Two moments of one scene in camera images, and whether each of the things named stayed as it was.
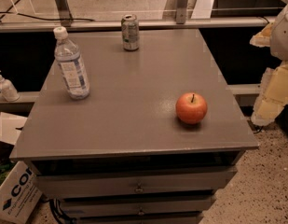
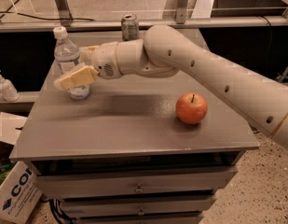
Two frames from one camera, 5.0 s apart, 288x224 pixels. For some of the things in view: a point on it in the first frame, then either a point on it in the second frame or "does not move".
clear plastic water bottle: x=71 y=63 does not move
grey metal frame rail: x=144 y=23 does not move
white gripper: x=282 y=36 to x=104 y=61
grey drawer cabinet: x=122 y=155 does not move
